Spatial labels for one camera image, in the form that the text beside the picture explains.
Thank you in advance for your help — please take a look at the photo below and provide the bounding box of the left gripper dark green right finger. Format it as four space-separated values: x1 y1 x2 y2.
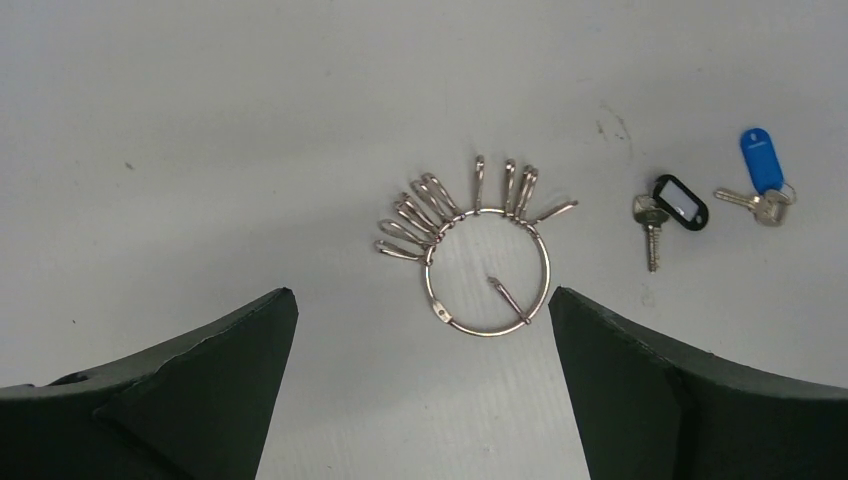
549 287 847 479

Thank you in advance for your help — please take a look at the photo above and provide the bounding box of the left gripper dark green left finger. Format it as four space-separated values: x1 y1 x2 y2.
1 288 298 479

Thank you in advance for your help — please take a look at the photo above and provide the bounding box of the silver key with blue tag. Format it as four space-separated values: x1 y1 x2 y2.
713 127 797 228

